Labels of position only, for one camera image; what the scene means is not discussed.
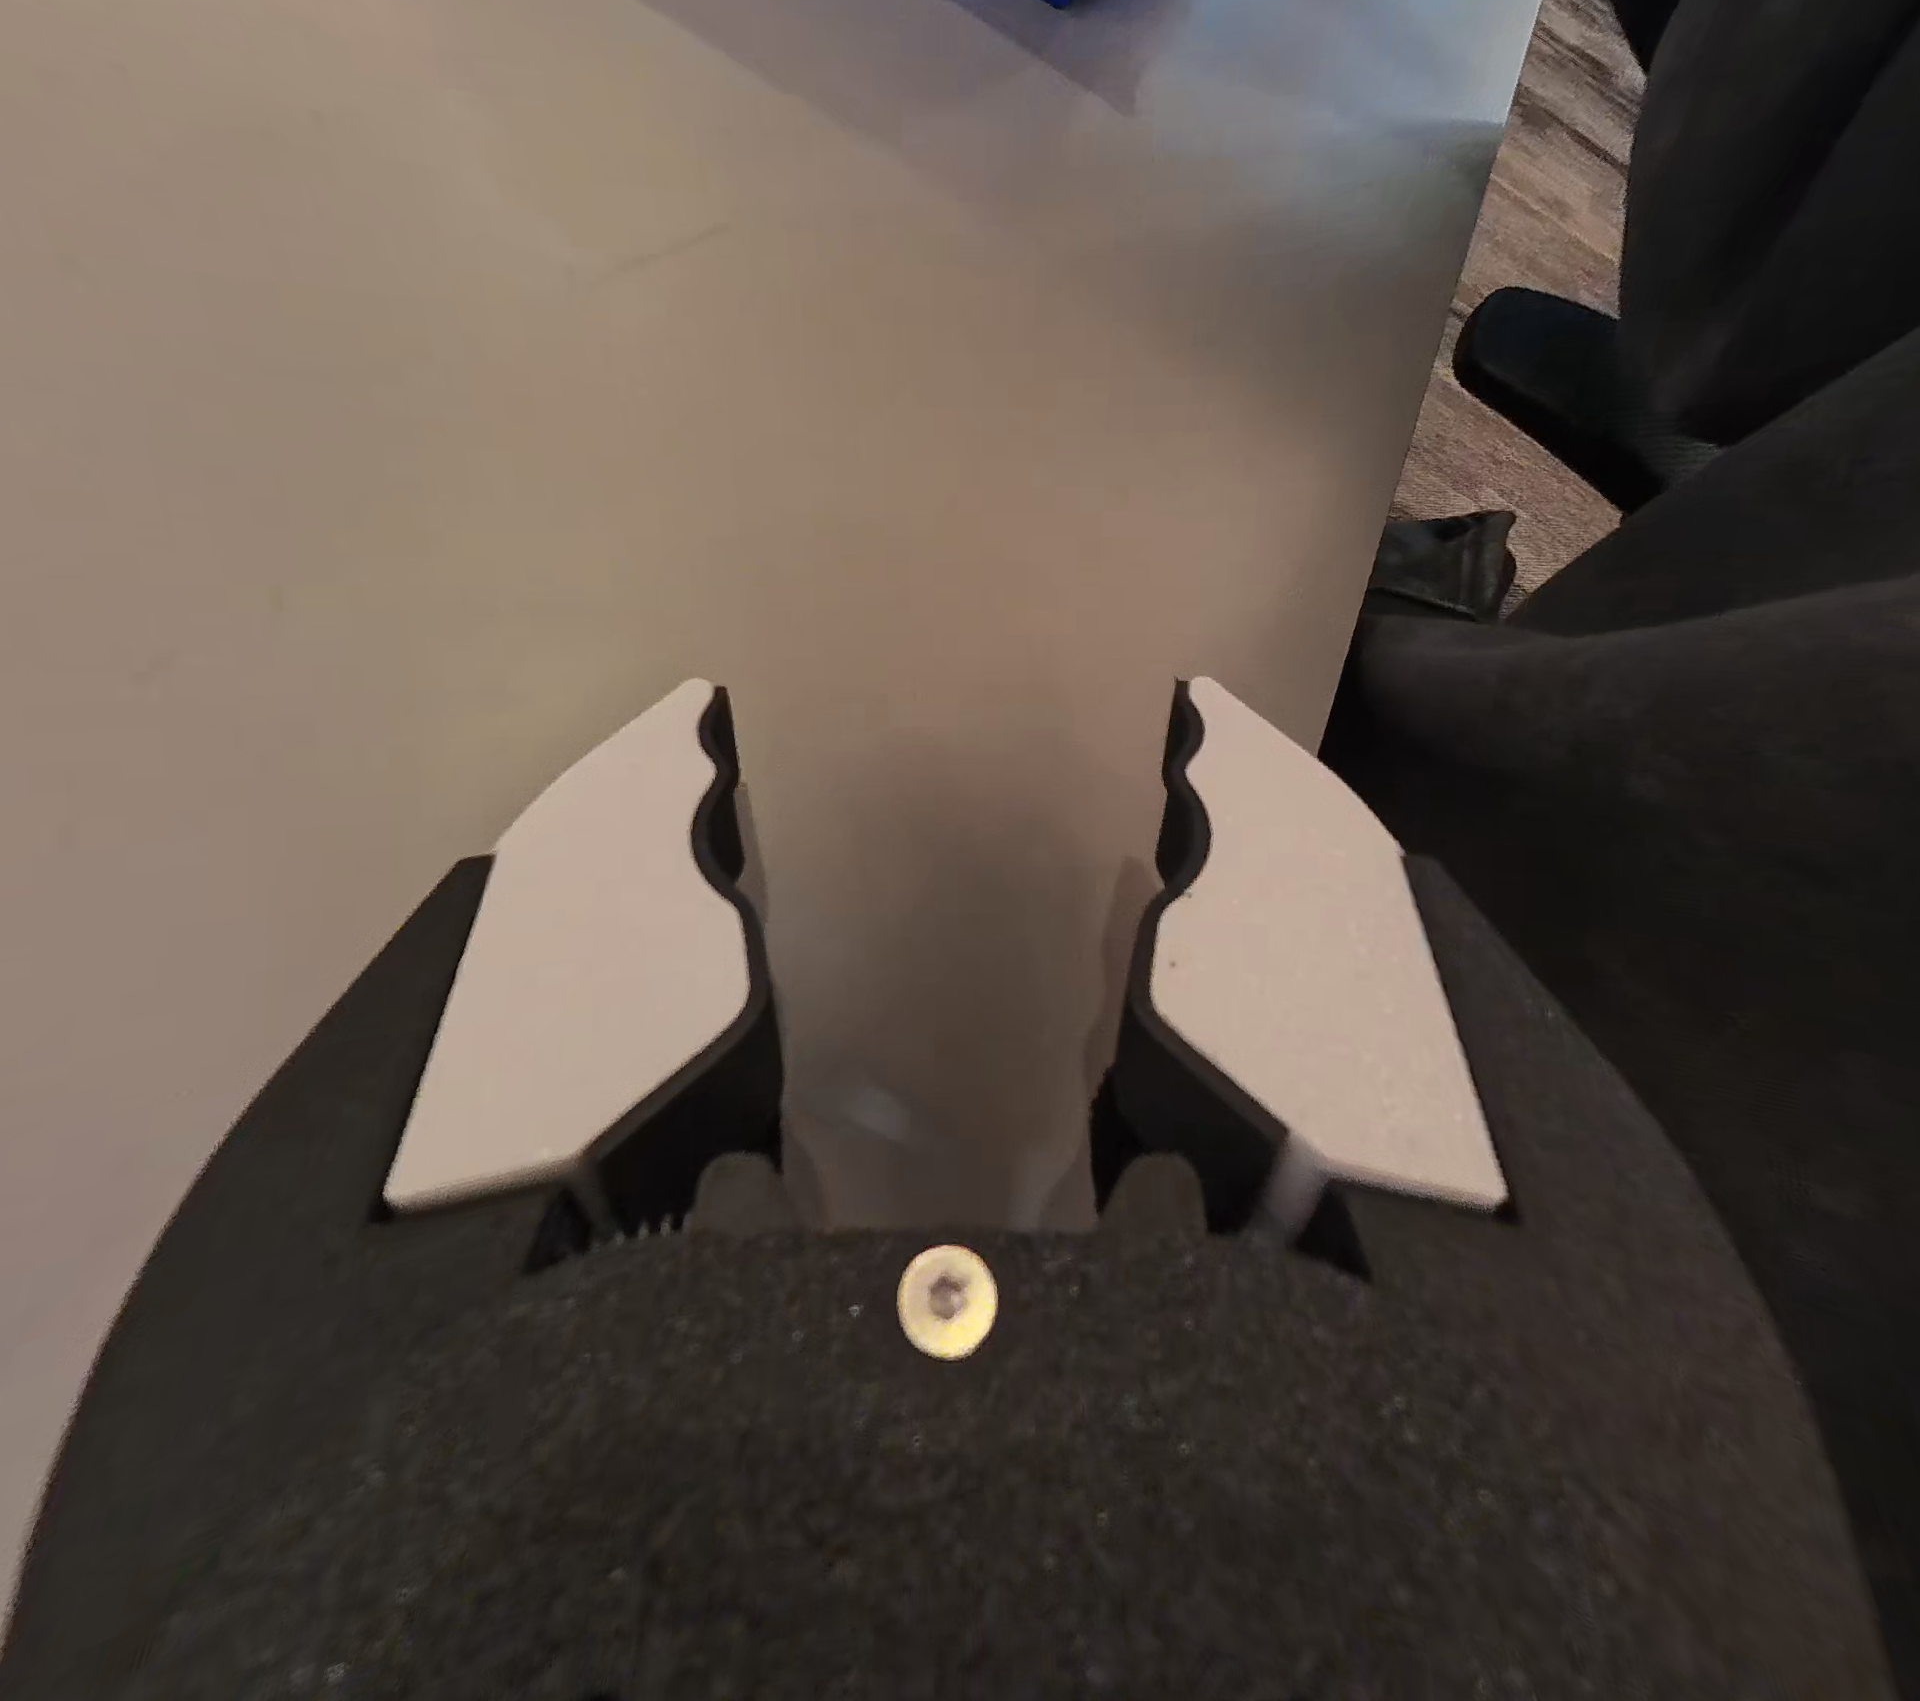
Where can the dark cloth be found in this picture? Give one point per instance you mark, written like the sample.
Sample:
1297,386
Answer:
1449,561

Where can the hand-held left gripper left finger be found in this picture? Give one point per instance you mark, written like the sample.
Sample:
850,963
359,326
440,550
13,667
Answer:
585,980

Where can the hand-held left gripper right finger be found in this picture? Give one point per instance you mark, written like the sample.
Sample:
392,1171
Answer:
1305,980

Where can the black chair armrest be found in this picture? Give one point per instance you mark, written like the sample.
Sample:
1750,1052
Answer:
1561,380

